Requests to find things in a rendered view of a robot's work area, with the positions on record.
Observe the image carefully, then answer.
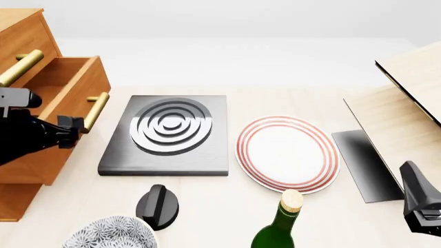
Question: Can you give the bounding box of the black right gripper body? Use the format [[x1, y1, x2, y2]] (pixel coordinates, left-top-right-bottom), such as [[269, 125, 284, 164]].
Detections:
[[403, 203, 441, 238]]

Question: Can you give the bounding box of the wooden cabinet with drawers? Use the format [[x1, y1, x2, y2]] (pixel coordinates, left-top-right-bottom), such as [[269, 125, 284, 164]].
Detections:
[[0, 8, 113, 223]]

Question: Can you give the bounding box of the patterned grey white bowl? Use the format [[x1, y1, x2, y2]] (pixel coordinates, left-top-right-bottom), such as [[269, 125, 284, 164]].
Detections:
[[61, 215, 158, 248]]

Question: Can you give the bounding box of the white plate with red rings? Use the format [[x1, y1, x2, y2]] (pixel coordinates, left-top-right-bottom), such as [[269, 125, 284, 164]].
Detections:
[[234, 114, 342, 196]]

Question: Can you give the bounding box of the pale wood microwave oven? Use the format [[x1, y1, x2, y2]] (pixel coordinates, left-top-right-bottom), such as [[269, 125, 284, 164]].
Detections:
[[342, 40, 441, 198]]

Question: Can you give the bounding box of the green wine bottle with cork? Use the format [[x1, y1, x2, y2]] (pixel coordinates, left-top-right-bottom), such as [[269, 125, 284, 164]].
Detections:
[[250, 188, 305, 248]]

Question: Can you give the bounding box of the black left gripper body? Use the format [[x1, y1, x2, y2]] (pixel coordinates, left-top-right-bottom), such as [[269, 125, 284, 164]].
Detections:
[[57, 115, 85, 150]]

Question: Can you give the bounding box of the wooden drawer with brass handle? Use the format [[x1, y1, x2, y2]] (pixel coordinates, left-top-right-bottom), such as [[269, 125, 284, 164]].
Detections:
[[0, 12, 60, 87]]

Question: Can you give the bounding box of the brass bar drawer handle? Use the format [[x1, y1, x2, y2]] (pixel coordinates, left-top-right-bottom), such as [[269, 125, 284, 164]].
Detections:
[[81, 91, 111, 134], [0, 48, 45, 88]]

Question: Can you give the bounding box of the round black stove knob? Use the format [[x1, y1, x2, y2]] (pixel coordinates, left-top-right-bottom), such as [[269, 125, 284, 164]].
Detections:
[[135, 183, 181, 231]]

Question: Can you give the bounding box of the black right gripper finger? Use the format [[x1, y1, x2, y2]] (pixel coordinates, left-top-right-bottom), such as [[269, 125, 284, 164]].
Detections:
[[399, 160, 441, 216]]

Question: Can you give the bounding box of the flat black stove plate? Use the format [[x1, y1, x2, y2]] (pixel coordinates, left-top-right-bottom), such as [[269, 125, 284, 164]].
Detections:
[[97, 94, 230, 178]]

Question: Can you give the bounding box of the wooden drawer front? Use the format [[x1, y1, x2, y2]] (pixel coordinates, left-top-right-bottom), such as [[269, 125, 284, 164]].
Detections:
[[0, 183, 43, 223]]

